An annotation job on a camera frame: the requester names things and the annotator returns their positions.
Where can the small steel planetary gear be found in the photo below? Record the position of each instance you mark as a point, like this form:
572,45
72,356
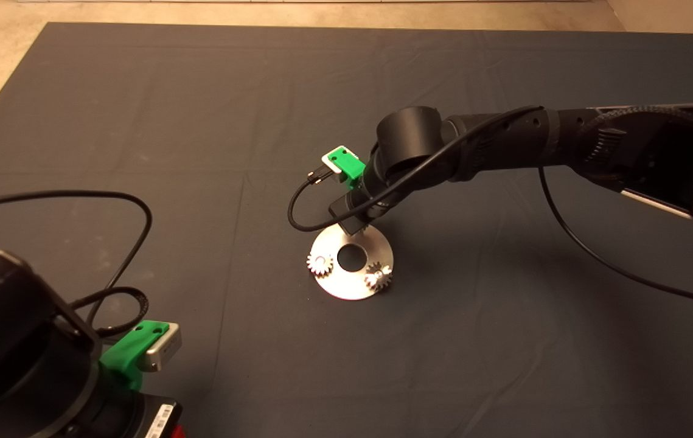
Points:
319,264
378,277

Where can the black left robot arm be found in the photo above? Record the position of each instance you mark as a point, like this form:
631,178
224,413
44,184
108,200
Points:
11,340

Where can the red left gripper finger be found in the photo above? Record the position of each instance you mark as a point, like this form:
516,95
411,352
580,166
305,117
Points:
177,432

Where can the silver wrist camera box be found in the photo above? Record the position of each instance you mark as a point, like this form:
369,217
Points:
162,350
325,159

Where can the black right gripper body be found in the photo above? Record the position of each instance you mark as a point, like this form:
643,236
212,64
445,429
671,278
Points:
352,216

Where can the dark grey table cloth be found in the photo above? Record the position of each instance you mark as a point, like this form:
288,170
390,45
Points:
346,365

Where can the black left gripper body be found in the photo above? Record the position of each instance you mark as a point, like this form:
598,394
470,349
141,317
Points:
156,421

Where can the green left camera mount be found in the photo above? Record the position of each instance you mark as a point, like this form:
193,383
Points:
124,353

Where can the round metal carrier plate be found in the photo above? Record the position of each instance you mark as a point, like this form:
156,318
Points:
346,286

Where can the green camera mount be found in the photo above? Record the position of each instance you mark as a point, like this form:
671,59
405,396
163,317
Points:
349,163
124,353

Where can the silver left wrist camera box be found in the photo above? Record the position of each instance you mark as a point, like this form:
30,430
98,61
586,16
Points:
162,350

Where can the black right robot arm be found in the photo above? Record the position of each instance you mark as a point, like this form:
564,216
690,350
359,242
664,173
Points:
413,137

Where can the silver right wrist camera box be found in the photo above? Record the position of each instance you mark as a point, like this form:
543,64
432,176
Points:
325,159

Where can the green right camera mount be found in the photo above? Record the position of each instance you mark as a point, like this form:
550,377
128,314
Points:
349,163

